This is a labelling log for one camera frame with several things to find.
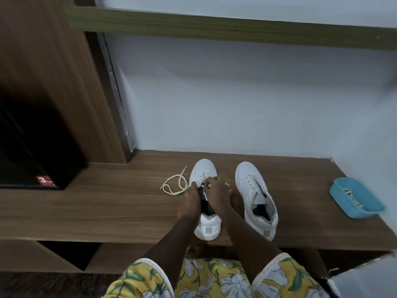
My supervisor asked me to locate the white sneaker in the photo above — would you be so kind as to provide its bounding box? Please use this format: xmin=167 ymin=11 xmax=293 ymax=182
xmin=234 ymin=161 xmax=279 ymax=242
xmin=188 ymin=159 xmax=222 ymax=242

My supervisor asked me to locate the striped laces bundle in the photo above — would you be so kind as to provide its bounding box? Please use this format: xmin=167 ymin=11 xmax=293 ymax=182
xmin=340 ymin=186 xmax=366 ymax=211

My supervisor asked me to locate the person's left hand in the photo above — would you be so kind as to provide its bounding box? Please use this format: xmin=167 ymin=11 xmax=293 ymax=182
xmin=177 ymin=182 xmax=202 ymax=219

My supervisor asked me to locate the person's right hand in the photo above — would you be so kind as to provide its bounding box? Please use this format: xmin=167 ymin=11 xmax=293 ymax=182
xmin=203 ymin=176 xmax=233 ymax=215

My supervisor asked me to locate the wooden wall shelf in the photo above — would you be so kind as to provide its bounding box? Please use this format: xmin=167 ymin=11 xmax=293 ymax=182
xmin=63 ymin=5 xmax=397 ymax=52

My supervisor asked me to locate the blue plastic basket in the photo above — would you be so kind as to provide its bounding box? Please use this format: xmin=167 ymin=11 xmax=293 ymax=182
xmin=328 ymin=178 xmax=385 ymax=219

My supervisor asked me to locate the person's left forearm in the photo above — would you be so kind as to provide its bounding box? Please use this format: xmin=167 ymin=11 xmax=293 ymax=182
xmin=141 ymin=214 xmax=201 ymax=272

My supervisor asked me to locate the person's right forearm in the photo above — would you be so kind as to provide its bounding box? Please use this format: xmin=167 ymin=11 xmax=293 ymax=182
xmin=222 ymin=207 xmax=280 ymax=276

